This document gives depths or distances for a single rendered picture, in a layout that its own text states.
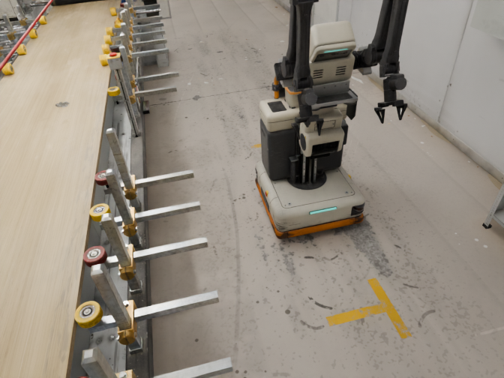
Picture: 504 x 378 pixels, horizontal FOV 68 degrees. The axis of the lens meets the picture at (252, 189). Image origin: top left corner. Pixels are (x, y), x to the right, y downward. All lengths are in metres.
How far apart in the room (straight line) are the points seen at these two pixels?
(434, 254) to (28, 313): 2.26
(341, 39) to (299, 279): 1.40
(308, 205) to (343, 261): 0.43
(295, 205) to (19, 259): 1.56
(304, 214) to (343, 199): 0.29
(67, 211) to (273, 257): 1.34
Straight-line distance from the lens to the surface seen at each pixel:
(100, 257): 1.49
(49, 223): 1.75
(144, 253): 1.51
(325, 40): 1.93
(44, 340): 1.37
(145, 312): 1.37
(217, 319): 2.29
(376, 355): 2.22
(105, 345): 1.62
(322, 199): 2.52
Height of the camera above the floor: 1.93
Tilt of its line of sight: 39 degrees down
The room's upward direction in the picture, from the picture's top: 4 degrees counter-clockwise
